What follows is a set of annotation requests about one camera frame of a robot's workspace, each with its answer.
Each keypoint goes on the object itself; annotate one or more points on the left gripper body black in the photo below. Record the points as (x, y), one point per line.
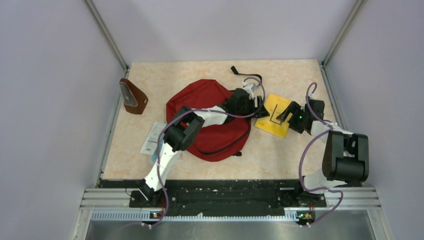
(248, 107)

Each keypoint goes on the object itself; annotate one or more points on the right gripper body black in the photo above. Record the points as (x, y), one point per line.
(296, 120)

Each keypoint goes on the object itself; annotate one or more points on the yellow notebook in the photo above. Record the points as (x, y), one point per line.
(275, 105)

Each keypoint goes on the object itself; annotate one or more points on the red backpack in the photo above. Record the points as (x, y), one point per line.
(217, 142)

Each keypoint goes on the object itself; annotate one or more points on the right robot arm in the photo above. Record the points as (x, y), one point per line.
(346, 154)

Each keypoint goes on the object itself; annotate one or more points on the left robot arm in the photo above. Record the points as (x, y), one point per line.
(182, 131)

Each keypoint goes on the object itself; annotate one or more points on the white packaged card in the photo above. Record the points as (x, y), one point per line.
(150, 144)

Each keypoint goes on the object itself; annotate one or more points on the brown leather case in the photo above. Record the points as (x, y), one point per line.
(134, 100)

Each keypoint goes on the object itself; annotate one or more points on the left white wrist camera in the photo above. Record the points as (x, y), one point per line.
(250, 88)

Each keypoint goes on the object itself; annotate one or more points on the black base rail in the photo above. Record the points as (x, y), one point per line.
(228, 198)

